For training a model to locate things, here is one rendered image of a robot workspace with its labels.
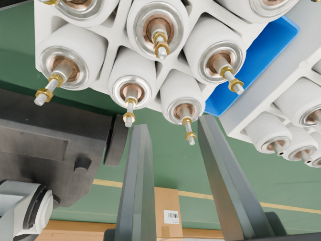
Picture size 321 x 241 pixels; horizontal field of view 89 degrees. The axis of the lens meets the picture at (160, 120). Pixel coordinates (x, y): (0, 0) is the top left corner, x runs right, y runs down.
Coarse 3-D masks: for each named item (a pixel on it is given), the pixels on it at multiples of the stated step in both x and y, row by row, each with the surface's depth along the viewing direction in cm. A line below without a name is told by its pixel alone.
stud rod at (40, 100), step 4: (52, 80) 24; (56, 80) 24; (48, 84) 23; (52, 84) 23; (56, 84) 24; (48, 88) 22; (52, 88) 23; (40, 96) 21; (44, 96) 21; (36, 100) 20; (40, 100) 21; (44, 100) 21; (40, 104) 21
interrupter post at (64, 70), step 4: (60, 64) 26; (64, 64) 27; (68, 64) 27; (56, 68) 25; (60, 68) 25; (64, 68) 26; (68, 68) 27; (52, 72) 25; (56, 72) 25; (60, 72) 25; (64, 72) 26; (68, 72) 26; (64, 76) 25; (68, 76) 26; (64, 80) 26
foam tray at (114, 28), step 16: (128, 0) 28; (192, 0) 28; (208, 0) 28; (48, 16) 28; (112, 16) 36; (192, 16) 30; (224, 16) 30; (48, 32) 30; (96, 32) 30; (112, 32) 31; (240, 32) 32; (256, 32) 32; (112, 48) 33; (112, 64) 35; (160, 64) 38; (176, 64) 36; (96, 80) 37; (160, 80) 38; (208, 96) 42
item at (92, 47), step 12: (72, 24) 30; (48, 36) 26; (60, 36) 25; (72, 36) 27; (84, 36) 29; (96, 36) 32; (36, 48) 26; (72, 48) 26; (84, 48) 26; (96, 48) 30; (36, 60) 27; (84, 60) 27; (96, 60) 29; (96, 72) 30
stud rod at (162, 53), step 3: (159, 39) 21; (162, 39) 21; (156, 42) 21; (159, 48) 18; (162, 48) 18; (159, 51) 18; (162, 51) 18; (165, 51) 18; (159, 54) 18; (162, 54) 18; (165, 54) 18; (159, 57) 18; (162, 57) 18; (165, 57) 18
